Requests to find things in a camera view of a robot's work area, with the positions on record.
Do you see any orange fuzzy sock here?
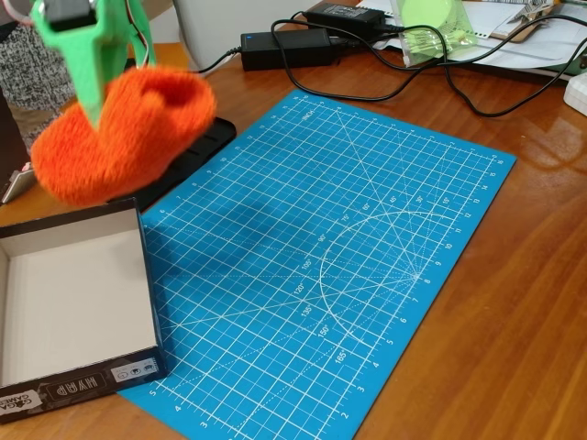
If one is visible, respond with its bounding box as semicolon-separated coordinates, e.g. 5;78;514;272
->
29;67;217;206

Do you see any green plastic piece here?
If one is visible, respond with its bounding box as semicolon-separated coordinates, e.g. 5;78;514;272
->
548;54;587;78

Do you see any grey speckled fabric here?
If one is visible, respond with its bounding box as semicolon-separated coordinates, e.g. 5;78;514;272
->
0;22;79;152

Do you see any short black adapter lead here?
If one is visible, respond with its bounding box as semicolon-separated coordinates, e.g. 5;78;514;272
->
196;48;244;74

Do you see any dark brown furniture panel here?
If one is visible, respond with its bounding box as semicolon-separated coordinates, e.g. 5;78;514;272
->
0;86;31;184

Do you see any small silver circuit board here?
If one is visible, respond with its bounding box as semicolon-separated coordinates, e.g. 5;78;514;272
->
0;167;37;205

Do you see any large black power adapter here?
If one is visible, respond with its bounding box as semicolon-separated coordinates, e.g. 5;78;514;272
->
239;27;340;72

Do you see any slim black power adapter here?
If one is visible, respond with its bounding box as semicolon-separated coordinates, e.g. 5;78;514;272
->
303;1;386;31

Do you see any black cardboard box white inside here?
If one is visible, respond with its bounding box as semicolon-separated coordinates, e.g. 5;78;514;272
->
0;196;169;425

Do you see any blue cutting mat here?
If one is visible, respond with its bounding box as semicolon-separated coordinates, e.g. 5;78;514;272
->
116;88;518;440

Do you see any clear bag with green parts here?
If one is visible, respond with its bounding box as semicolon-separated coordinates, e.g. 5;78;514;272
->
390;0;479;69

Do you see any brown clipboard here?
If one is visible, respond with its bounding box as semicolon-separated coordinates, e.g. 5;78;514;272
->
488;0;559;43

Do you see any silver binder clip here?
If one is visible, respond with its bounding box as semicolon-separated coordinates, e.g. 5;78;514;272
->
506;2;551;24

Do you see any white paper stack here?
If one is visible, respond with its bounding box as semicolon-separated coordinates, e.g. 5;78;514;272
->
355;0;587;83

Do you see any white plastic box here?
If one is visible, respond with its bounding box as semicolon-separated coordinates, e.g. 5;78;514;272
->
562;72;587;118

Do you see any white red black servo cable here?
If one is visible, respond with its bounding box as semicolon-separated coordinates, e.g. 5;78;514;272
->
135;27;152;68

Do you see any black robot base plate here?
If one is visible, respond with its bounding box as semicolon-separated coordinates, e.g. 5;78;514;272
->
107;116;238;213

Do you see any long black power cable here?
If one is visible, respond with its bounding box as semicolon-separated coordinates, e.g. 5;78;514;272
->
329;36;587;118
270;13;587;102

